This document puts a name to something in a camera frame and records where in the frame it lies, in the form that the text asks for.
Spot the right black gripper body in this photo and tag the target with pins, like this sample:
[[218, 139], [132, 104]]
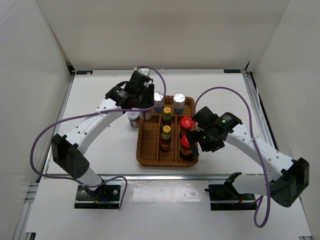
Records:
[[204, 136]]

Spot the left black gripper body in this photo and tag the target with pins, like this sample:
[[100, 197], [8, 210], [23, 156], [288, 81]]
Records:
[[142, 102]]

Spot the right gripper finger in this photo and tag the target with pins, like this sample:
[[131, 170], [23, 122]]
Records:
[[212, 147], [193, 138]]

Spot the silver lid spice jar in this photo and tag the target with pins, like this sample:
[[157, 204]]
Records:
[[179, 103], [158, 101]]

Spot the red lid chili jar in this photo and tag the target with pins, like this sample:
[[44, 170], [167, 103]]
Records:
[[187, 124], [185, 151]]

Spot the purple lid jar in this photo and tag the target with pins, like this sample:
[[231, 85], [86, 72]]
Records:
[[147, 114], [134, 119]]

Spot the sauce bottle yellow cap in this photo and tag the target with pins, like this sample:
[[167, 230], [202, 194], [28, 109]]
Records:
[[166, 138], [166, 119]]

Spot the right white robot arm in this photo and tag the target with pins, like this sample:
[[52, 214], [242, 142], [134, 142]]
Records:
[[286, 178]]

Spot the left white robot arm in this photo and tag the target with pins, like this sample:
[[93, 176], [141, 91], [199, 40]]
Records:
[[68, 150]]

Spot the woven wicker divided basket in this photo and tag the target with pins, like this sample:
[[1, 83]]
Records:
[[149, 152]]

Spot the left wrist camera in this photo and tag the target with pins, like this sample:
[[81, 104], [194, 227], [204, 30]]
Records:
[[138, 83]]

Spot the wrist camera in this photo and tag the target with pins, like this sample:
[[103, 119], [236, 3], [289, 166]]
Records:
[[138, 83], [205, 118]]

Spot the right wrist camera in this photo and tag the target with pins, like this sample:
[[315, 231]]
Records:
[[205, 118]]

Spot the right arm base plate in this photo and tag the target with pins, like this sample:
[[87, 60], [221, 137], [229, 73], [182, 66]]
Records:
[[222, 199]]

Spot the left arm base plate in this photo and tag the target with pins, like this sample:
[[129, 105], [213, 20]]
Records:
[[108, 197]]

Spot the aluminium table rail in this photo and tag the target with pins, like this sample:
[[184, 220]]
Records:
[[155, 177]]

